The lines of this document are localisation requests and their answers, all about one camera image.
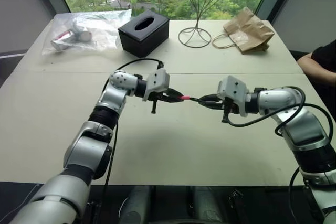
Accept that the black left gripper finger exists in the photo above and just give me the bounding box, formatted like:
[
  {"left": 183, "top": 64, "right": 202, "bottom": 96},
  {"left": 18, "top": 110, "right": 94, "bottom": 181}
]
[
  {"left": 160, "top": 95, "right": 185, "bottom": 103},
  {"left": 165, "top": 88, "right": 185, "bottom": 99}
]

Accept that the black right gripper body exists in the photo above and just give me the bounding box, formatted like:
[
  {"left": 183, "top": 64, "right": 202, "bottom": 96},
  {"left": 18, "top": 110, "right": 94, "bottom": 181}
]
[{"left": 216, "top": 93, "right": 238, "bottom": 123}]

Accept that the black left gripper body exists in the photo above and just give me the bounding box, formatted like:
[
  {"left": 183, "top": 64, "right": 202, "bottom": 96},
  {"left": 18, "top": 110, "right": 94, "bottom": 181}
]
[{"left": 148, "top": 88, "right": 172, "bottom": 115}]

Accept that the black tissue box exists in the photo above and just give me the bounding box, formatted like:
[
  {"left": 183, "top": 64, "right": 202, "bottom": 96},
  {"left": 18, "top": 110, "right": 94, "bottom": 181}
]
[{"left": 118, "top": 9, "right": 170, "bottom": 58}]

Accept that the brown paper bag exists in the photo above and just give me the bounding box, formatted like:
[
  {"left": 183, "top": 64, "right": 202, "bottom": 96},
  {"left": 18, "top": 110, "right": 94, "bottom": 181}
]
[{"left": 212, "top": 6, "right": 276, "bottom": 55}]

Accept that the clear plastic bag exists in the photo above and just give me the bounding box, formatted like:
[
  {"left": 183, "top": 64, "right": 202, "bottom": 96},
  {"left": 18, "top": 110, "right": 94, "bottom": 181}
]
[{"left": 41, "top": 8, "right": 132, "bottom": 64}]

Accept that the dark rounded shape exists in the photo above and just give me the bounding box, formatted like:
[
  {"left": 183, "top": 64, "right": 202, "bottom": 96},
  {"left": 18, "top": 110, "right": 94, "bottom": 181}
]
[{"left": 121, "top": 185, "right": 156, "bottom": 224}]

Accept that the crushed silver can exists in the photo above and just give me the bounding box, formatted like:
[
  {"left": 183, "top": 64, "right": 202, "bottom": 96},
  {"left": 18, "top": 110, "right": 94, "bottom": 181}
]
[{"left": 71, "top": 21, "right": 93, "bottom": 42}]

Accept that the crushed can with red print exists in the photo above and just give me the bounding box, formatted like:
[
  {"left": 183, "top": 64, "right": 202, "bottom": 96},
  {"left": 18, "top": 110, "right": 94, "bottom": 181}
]
[{"left": 50, "top": 30, "right": 77, "bottom": 51}]

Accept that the bystander black shirt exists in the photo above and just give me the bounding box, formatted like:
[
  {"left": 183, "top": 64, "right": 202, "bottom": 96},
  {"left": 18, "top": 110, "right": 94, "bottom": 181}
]
[{"left": 301, "top": 38, "right": 336, "bottom": 120}]

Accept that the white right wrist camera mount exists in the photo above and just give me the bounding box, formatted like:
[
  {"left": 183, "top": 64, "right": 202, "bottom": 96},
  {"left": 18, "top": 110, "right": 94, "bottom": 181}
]
[{"left": 217, "top": 75, "right": 249, "bottom": 118}]

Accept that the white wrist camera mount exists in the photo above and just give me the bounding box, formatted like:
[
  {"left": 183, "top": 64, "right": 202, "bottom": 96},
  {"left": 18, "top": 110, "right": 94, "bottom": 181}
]
[
  {"left": 143, "top": 68, "right": 170, "bottom": 102},
  {"left": 217, "top": 75, "right": 249, "bottom": 118}
]

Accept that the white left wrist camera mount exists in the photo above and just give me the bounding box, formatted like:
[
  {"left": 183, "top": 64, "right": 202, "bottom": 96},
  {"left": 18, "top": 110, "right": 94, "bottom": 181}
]
[{"left": 143, "top": 68, "right": 170, "bottom": 102}]

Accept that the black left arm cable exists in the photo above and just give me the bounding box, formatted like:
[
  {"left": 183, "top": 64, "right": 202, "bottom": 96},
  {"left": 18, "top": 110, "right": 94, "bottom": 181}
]
[{"left": 100, "top": 58, "right": 165, "bottom": 219}]

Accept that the metal wire stand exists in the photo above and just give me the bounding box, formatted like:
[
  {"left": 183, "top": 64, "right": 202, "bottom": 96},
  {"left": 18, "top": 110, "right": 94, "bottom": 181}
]
[{"left": 177, "top": 0, "right": 229, "bottom": 49}]

